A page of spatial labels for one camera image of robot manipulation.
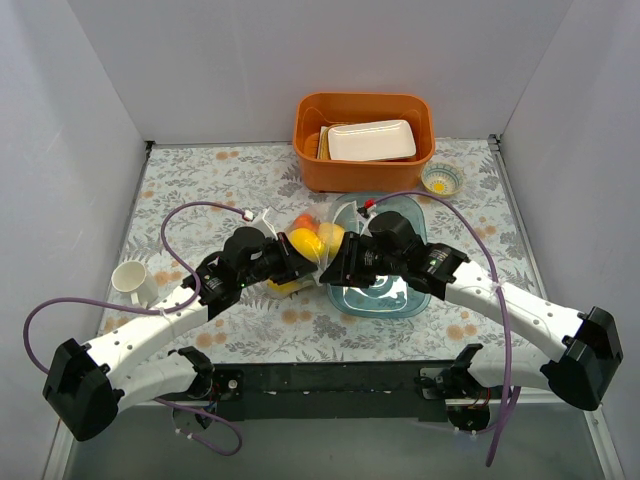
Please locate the bright yellow lemon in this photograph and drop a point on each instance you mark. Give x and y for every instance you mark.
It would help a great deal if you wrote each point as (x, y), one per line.
(283, 289)

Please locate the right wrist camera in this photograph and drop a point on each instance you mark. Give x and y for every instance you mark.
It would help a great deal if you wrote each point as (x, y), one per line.
(366, 213)

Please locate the yellow mango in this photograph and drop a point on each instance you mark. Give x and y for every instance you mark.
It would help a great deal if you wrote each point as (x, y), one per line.
(308, 244)

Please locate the orange plastic basin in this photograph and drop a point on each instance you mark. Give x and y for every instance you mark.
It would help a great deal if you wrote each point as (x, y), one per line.
(325, 109)

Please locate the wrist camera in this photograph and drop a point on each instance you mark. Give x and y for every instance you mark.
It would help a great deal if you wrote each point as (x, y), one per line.
(260, 221)
(366, 213)

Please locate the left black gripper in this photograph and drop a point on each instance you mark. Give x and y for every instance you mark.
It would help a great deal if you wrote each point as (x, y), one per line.
(285, 256)

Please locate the white cup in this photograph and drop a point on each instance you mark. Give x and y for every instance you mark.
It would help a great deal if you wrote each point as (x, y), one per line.
(133, 280)

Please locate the small orange pumpkin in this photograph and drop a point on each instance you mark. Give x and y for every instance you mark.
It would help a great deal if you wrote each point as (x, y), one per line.
(306, 221)

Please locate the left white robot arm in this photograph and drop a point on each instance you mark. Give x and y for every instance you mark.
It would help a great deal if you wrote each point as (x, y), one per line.
(89, 384)

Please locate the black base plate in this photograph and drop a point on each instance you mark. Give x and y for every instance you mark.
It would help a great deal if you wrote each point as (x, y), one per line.
(429, 391)

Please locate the tan plates in basin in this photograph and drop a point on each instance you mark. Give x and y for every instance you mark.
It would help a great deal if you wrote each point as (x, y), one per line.
(320, 142)

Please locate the clear blue glass dish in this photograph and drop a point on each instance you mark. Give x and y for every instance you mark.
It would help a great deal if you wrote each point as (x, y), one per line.
(390, 296)

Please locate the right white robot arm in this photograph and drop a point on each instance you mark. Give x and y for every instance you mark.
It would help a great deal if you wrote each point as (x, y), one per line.
(570, 353)

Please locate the small patterned bowl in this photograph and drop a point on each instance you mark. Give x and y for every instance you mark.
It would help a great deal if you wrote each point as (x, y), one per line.
(441, 179)

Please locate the white rectangular tray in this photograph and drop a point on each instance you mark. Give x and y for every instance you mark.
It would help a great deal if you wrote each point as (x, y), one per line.
(385, 140)

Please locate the clear zip top bag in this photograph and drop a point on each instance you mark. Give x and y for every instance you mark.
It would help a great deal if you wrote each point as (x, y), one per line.
(341, 212)

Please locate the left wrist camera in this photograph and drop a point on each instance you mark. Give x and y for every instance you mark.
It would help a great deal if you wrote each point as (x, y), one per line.
(260, 221)

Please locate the pale yellow lemon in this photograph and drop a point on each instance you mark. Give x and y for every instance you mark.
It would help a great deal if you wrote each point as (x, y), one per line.
(331, 235)

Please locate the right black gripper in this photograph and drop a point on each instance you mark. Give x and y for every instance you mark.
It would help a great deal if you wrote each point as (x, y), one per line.
(351, 259)

